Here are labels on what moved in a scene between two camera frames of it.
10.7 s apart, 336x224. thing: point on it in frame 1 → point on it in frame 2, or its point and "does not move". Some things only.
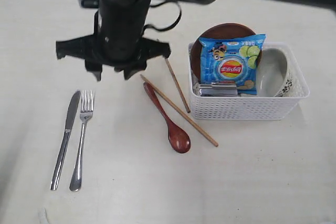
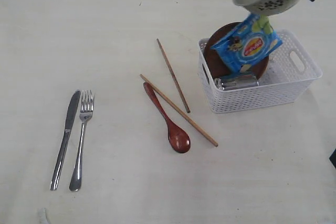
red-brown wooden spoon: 177,139 does not move
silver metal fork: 86,110 does not move
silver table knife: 63,148 does not move
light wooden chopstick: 210,139 does not move
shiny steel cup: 218,89 → 237,82
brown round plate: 222,30 → 212,60
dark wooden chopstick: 186,104 does not move
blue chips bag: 231,60 → 239,51
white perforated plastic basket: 283,107 → 292,71
